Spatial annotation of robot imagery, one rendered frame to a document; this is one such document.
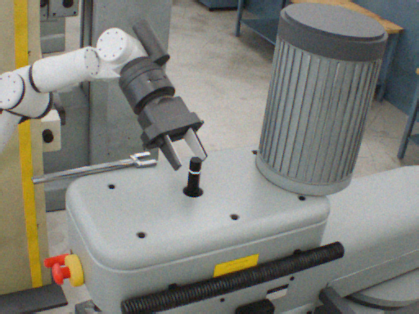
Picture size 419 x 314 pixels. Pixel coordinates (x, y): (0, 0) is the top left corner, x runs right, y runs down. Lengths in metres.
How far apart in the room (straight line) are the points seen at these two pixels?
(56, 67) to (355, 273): 0.79
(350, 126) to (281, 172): 0.16
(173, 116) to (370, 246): 0.54
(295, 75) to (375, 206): 0.47
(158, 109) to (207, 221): 0.22
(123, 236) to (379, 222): 0.62
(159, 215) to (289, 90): 0.31
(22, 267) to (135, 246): 2.48
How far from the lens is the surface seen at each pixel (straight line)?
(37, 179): 1.07
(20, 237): 3.25
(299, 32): 0.99
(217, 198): 1.06
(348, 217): 1.32
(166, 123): 1.04
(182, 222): 0.99
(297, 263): 1.09
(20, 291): 3.51
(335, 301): 1.28
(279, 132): 1.07
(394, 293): 1.47
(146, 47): 1.11
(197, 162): 1.02
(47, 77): 1.20
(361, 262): 1.33
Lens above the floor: 2.50
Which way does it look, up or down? 31 degrees down
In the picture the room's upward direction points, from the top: 7 degrees clockwise
